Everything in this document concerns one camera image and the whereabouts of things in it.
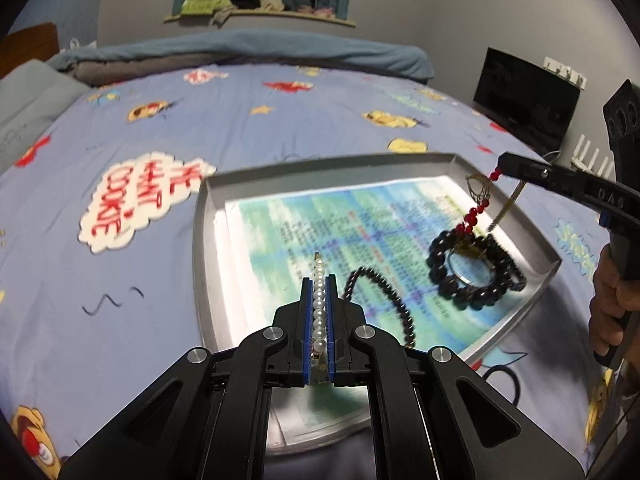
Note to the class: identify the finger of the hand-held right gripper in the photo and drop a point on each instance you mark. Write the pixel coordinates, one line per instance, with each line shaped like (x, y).
(515, 166)

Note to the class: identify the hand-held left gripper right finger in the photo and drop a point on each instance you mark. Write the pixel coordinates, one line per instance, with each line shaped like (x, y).
(332, 340)

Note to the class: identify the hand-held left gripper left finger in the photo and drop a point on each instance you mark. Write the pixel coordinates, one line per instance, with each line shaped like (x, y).
(307, 340)

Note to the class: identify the silver bangle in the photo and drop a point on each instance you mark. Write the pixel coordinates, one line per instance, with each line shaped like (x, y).
(465, 284)

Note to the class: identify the grey tray box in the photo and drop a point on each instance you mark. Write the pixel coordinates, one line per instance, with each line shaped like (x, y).
(206, 260)

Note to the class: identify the person's right hand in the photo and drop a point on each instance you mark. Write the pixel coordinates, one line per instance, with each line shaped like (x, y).
(602, 310)

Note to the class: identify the white router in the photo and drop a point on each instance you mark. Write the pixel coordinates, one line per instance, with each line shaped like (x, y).
(585, 161)

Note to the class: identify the black television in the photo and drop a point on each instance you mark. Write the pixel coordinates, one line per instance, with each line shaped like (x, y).
(525, 95)

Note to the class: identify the printed paper sheet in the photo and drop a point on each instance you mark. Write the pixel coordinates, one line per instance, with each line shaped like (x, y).
(325, 220)

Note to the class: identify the blue cartoon print bed sheet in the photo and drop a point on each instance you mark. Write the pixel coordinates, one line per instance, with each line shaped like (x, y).
(150, 285)

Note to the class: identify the pink toy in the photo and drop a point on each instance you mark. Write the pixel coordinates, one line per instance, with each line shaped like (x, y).
(320, 10)

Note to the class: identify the window sill shelf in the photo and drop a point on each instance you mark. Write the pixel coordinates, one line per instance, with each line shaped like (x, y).
(300, 18)

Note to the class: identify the blue blanket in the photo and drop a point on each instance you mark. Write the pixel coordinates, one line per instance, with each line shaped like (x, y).
(250, 47)

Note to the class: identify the grey cloth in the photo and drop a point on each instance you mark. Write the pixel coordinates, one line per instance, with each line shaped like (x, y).
(220, 16)

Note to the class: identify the grey blanket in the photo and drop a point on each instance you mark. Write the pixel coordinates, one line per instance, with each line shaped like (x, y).
(100, 70)

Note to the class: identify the green cloth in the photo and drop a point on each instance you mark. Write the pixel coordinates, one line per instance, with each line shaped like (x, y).
(200, 4)

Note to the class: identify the grey-blue pillow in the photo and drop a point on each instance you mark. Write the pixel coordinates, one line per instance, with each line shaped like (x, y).
(30, 100)

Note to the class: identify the wooden headboard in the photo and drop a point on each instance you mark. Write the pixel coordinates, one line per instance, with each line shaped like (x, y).
(35, 42)

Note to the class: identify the white wall socket strip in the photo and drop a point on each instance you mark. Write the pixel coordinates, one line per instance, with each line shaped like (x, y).
(565, 72)

